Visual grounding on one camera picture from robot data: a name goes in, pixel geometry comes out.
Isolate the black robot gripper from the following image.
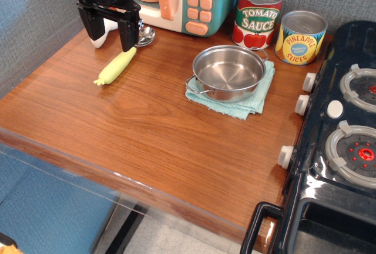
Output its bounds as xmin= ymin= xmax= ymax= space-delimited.
xmin=77 ymin=0 xmax=140 ymax=52

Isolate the spoon with yellow-green handle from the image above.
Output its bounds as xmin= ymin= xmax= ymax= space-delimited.
xmin=93 ymin=26 xmax=156 ymax=86

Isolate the steel pot with handles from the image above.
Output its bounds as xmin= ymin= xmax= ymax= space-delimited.
xmin=186 ymin=45 xmax=269 ymax=103

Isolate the light blue folded cloth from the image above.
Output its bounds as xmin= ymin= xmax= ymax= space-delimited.
xmin=185 ymin=61 xmax=275 ymax=121

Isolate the white toy mushroom brown cap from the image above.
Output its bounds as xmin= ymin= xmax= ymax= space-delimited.
xmin=90 ymin=19 xmax=118 ymax=49

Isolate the teal toy microwave oven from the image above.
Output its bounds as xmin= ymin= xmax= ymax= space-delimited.
xmin=135 ymin=0 xmax=237 ymax=37

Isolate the tomato sauce can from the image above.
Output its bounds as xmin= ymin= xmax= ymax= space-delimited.
xmin=232 ymin=0 xmax=283 ymax=49

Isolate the clear acrylic table guard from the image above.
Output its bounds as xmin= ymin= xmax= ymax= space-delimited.
xmin=1 ymin=143 xmax=241 ymax=253

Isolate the pineapple slices can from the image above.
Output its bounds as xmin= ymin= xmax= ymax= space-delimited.
xmin=275 ymin=10 xmax=328 ymax=65

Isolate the orange fuzzy object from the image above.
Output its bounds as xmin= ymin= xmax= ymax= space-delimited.
xmin=0 ymin=245 xmax=23 ymax=254

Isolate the black toy stove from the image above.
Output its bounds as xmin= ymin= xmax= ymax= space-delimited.
xmin=241 ymin=21 xmax=375 ymax=253

